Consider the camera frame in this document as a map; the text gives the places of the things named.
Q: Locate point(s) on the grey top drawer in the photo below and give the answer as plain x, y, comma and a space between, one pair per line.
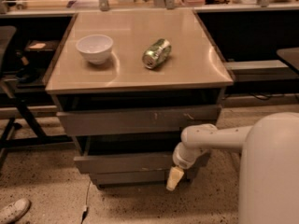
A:
137, 120

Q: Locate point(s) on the grey bottom drawer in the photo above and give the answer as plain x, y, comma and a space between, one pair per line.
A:
129, 178

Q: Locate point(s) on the black side table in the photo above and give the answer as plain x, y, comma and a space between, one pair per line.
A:
290, 57

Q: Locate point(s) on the white bowl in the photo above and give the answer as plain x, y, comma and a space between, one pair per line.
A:
95, 49

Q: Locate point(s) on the black chair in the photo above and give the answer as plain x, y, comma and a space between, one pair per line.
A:
6, 141

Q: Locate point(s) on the green soda can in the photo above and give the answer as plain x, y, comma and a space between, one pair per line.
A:
156, 54

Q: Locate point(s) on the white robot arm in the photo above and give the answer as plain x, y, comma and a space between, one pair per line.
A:
269, 166

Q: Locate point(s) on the white sneaker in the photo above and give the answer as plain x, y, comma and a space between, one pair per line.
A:
14, 211

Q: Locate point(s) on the grey drawer cabinet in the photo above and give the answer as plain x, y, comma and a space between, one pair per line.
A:
193, 73

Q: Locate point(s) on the black box on shelf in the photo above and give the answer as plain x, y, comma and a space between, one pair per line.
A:
39, 52

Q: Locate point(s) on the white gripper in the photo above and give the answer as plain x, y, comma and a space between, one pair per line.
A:
182, 160

